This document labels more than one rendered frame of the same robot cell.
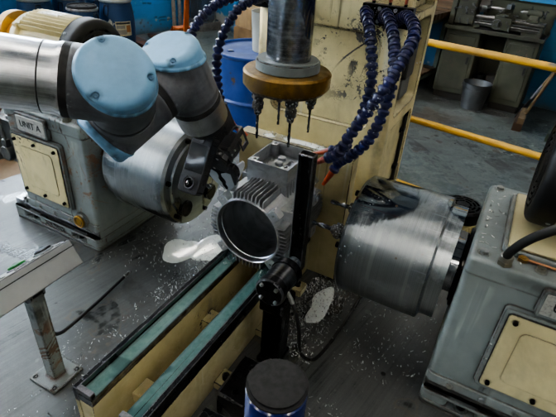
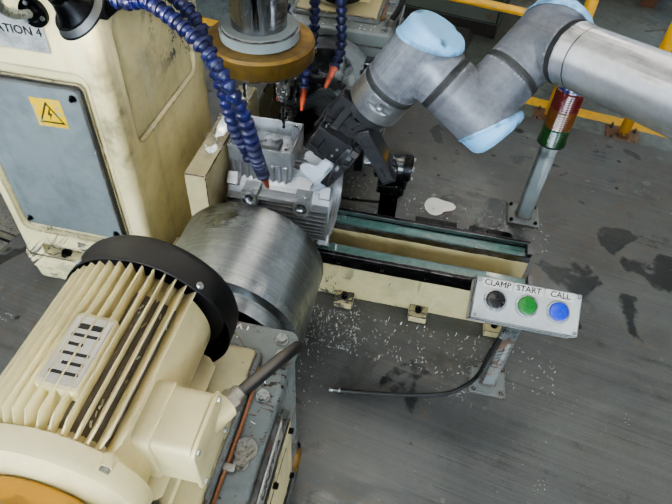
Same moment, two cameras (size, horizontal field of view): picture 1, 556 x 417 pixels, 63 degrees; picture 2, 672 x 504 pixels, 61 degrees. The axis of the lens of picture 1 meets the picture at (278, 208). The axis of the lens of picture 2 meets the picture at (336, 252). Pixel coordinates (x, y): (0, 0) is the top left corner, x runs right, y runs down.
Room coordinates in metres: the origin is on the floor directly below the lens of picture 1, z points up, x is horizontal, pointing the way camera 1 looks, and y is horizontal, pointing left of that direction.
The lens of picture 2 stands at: (1.05, 0.89, 1.78)
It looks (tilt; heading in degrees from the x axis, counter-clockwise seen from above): 47 degrees down; 253
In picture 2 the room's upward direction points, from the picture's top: 4 degrees clockwise
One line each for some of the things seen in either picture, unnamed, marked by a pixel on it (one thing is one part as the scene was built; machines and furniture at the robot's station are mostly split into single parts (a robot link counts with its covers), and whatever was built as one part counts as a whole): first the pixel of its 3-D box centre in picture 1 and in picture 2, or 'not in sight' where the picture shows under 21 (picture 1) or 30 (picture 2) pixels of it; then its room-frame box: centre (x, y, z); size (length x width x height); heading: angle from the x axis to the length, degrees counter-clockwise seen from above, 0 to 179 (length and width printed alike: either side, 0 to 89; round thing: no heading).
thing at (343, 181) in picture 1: (297, 198); (215, 192); (1.03, -0.05, 0.97); 0.30 x 0.11 x 0.34; 64
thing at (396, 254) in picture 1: (412, 250); (322, 93); (0.75, -0.28, 1.04); 0.41 x 0.25 x 0.25; 64
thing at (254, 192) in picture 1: (268, 211); (287, 189); (0.89, 0.02, 1.01); 0.20 x 0.19 x 0.19; 154
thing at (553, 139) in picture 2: not in sight; (554, 133); (0.28, -0.01, 1.05); 0.06 x 0.06 x 0.04
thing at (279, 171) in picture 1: (279, 169); (267, 149); (0.93, 0.00, 1.11); 0.12 x 0.11 x 0.07; 154
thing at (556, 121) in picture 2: not in sight; (561, 116); (0.28, -0.01, 1.10); 0.06 x 0.06 x 0.04
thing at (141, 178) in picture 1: (150, 161); (227, 319); (1.05, 0.34, 1.04); 0.37 x 0.25 x 0.25; 64
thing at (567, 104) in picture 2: not in sight; (568, 98); (0.28, -0.01, 1.14); 0.06 x 0.06 x 0.04
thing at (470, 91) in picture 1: (474, 95); not in sight; (4.88, -2.02, 0.14); 0.30 x 0.30 x 0.27
